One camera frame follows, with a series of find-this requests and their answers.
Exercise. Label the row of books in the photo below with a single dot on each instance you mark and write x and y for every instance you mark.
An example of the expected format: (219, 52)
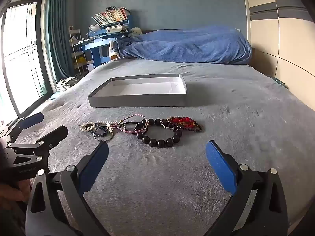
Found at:
(110, 17)

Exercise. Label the blue desk with shelf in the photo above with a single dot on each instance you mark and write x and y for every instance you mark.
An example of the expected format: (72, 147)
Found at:
(97, 54)

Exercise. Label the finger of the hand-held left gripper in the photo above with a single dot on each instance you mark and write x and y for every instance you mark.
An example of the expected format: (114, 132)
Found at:
(56, 134)
(32, 120)

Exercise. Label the white trolley rack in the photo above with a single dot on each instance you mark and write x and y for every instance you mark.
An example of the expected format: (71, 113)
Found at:
(75, 30)

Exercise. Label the white bag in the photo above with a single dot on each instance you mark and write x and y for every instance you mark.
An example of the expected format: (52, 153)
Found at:
(65, 83)

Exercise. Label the teal curtain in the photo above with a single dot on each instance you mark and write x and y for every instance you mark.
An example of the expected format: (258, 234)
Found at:
(57, 29)

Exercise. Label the person's left hand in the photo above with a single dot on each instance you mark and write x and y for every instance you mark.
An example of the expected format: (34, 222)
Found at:
(12, 191)

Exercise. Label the blue fleece blanket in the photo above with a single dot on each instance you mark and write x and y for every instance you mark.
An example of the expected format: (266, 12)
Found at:
(184, 44)

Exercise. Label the black framed window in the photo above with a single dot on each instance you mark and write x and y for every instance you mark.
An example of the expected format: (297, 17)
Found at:
(22, 54)

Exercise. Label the beige wardrobe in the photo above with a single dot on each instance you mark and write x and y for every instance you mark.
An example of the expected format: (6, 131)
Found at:
(265, 34)

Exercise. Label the green patterned cloth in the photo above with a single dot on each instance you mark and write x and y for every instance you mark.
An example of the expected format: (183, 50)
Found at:
(279, 82)

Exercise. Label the white storage box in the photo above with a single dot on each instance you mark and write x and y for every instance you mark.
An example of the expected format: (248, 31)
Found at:
(89, 67)

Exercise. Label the white plush toy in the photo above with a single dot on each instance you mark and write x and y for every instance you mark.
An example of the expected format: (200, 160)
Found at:
(135, 31)

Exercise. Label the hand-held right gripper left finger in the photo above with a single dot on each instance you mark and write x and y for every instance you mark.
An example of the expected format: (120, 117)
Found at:
(94, 167)

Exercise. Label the stack of papers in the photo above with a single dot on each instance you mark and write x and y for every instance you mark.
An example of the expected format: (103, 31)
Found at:
(117, 28)

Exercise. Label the yellow bag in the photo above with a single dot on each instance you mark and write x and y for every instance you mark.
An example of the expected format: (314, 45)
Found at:
(81, 60)

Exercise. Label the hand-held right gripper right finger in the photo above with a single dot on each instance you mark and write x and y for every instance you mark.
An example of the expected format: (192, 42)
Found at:
(219, 164)

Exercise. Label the grey shallow cardboard box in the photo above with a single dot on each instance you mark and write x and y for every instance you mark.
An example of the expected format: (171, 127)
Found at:
(137, 102)

